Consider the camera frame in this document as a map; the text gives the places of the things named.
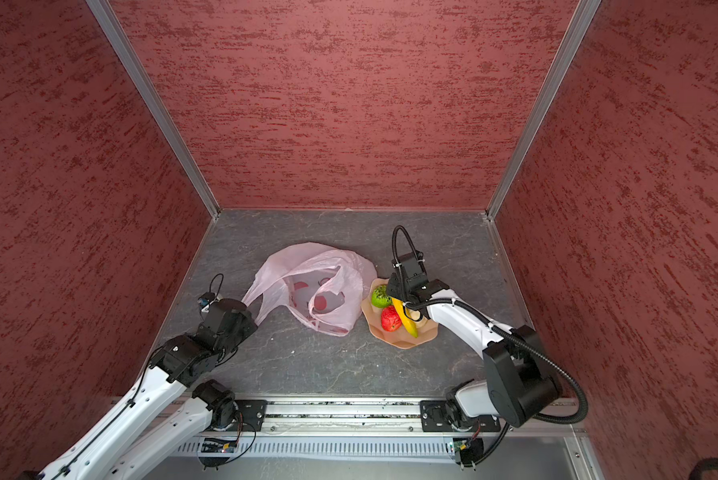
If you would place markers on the aluminium corner post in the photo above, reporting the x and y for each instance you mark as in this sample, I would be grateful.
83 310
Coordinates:
580 21
106 18

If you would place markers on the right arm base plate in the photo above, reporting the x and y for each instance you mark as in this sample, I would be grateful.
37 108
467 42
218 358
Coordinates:
447 416

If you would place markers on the green fake fruit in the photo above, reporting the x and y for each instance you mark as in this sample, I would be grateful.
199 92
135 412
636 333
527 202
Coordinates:
379 297

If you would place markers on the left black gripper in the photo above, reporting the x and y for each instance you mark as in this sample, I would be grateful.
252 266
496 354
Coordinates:
249 326

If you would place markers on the yellow fake banana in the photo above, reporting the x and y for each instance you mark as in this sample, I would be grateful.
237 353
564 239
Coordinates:
408 323

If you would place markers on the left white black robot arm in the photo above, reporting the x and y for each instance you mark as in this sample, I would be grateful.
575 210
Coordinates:
170 402

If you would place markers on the pink scalloped bowl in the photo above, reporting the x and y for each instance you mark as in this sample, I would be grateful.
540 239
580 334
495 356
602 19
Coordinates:
400 338

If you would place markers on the right aluminium corner post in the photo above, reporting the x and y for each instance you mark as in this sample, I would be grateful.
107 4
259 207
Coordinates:
580 21

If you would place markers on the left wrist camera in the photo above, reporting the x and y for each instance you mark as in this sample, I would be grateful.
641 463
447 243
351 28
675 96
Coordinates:
206 300

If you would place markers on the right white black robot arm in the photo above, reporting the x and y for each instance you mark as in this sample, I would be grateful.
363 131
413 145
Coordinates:
517 385

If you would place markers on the pink plastic bag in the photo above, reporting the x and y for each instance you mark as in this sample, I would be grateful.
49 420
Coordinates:
323 287

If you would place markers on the red fake strawberry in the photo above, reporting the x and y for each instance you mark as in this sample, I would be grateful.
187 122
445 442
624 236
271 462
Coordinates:
390 319

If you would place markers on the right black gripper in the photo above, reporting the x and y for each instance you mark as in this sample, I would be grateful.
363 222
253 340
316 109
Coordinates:
392 287

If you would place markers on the left aluminium corner post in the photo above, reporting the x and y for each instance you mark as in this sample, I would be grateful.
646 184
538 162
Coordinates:
106 18

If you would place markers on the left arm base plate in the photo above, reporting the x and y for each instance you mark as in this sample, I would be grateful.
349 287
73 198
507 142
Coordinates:
245 415

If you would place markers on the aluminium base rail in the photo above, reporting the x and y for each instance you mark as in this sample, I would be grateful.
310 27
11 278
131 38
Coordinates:
343 416

